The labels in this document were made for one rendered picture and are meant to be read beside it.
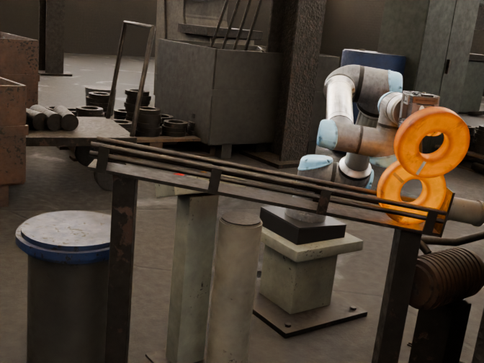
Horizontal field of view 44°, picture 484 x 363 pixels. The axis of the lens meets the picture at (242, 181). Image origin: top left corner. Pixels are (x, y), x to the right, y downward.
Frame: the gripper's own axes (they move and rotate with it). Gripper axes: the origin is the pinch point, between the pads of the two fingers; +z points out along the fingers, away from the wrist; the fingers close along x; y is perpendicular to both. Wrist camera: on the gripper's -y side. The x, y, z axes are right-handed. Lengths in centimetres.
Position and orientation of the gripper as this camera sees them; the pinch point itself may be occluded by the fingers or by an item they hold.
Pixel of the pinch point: (432, 133)
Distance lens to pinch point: 133.6
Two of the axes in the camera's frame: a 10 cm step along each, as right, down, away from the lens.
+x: 10.0, 0.7, 0.3
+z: 0.2, 2.4, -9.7
